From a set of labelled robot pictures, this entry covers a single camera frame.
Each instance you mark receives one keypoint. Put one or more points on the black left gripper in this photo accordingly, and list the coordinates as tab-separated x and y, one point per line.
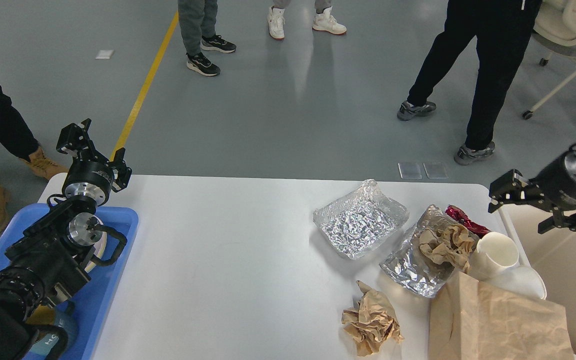
87	176

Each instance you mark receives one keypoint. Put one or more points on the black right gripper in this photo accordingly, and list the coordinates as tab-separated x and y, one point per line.
556	182

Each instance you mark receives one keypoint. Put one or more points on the white paper cup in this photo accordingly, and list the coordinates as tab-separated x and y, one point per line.
494	254

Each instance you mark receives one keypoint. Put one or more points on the brown paper bag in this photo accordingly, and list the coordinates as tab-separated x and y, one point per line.
472	320

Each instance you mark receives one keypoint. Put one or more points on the foil bag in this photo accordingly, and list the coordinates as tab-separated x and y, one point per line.
407	265

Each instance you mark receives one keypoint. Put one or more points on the aluminium foil tray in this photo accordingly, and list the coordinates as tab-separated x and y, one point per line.
361	221

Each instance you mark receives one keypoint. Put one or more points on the pink plate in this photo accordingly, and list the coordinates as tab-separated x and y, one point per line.
95	238

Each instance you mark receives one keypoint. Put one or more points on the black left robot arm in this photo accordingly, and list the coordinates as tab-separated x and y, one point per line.
47	265

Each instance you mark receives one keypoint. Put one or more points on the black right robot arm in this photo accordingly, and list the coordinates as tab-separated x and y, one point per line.
552	190

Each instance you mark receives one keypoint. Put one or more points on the cream plastic bin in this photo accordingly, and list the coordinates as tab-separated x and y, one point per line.
552	255

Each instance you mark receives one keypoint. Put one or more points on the red small object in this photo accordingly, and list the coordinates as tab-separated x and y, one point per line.
462	218

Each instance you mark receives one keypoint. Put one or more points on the white paper bowl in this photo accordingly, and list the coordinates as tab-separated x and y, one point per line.
522	280

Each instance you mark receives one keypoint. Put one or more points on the clear floor plate right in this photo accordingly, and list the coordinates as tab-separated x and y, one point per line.
435	170

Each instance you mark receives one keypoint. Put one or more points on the clear floor plate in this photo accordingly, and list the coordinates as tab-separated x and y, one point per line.
410	170
435	170

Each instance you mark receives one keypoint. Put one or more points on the clear floor plate left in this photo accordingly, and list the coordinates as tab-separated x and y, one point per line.
410	170

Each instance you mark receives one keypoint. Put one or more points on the blue plastic tray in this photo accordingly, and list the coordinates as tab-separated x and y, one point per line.
93	301

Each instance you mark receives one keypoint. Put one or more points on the teal HOME mug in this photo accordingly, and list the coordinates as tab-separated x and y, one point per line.
47	340

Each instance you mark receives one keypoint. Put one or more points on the person in black sneakers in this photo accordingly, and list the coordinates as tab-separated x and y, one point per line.
197	20

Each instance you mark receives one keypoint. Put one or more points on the yellow plate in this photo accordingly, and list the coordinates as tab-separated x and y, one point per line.
43	315

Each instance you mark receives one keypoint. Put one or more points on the white office chair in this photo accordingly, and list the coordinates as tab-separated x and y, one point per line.
555	30

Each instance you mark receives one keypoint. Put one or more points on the crumpled brown paper ball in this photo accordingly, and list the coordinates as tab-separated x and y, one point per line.
372	322

